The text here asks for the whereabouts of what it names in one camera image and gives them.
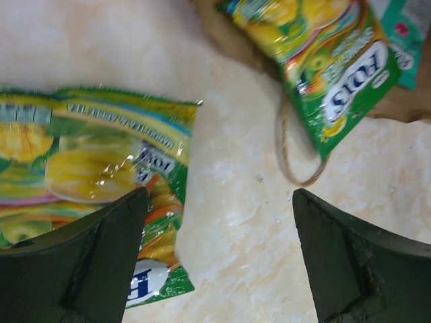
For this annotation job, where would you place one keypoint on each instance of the twisted paper bag handle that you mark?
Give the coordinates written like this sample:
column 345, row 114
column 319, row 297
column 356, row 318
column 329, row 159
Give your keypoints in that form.
column 297, row 157

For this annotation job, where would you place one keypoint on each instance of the red paper bag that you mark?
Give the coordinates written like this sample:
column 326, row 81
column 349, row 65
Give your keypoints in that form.
column 400, row 104

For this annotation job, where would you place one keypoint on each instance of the teal Fox's candy packet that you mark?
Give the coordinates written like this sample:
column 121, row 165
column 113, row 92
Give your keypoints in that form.
column 406, row 24

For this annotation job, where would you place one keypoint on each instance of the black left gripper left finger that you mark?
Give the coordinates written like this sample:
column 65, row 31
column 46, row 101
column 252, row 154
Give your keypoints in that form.
column 80, row 272

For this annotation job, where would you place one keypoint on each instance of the green Fox's spring tea packet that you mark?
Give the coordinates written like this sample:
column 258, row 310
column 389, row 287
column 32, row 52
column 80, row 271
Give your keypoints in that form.
column 334, row 58

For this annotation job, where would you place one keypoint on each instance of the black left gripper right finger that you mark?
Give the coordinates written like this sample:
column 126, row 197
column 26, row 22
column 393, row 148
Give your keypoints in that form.
column 359, row 272

